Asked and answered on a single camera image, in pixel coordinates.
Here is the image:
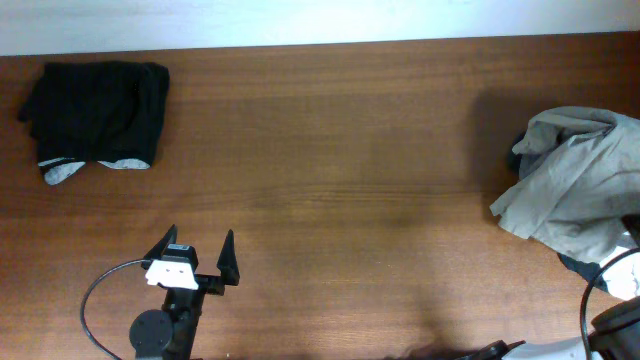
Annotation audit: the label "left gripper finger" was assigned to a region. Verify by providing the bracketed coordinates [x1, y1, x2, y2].
[141, 224, 178, 269]
[216, 230, 240, 286]

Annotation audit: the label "khaki cargo shorts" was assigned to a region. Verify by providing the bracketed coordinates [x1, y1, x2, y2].
[490, 106, 639, 263]

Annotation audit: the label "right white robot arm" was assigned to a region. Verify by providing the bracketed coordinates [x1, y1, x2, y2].
[458, 297, 639, 360]

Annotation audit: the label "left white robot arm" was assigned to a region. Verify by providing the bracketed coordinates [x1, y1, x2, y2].
[129, 225, 240, 360]

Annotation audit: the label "grey cloth under black garment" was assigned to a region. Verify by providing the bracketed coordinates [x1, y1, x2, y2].
[38, 158, 151, 186]

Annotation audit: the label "folded black garment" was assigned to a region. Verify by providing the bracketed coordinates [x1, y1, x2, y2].
[18, 61, 170, 166]

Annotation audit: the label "dark teal garment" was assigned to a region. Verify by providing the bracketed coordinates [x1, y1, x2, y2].
[506, 150, 601, 282]

